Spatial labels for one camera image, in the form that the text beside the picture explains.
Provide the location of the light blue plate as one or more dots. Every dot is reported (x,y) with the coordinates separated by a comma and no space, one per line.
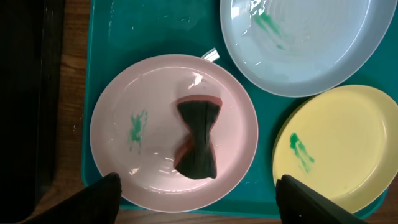
(297,48)

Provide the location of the teal plastic tray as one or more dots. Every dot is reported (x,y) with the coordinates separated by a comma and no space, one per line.
(122,33)

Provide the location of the yellow-green plate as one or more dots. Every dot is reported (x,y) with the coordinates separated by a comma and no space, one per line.
(342,144)

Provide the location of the black plastic tray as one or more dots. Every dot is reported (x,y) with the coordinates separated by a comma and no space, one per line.
(31,46)

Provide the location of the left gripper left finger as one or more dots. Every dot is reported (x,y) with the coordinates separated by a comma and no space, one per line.
(96,204)

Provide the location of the pink plate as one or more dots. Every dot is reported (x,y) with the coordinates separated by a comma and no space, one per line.
(136,132)

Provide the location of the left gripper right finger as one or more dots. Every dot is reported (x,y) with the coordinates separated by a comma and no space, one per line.
(299,203)

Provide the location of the black and red sponge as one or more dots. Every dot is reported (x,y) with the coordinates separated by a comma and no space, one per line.
(195,158)

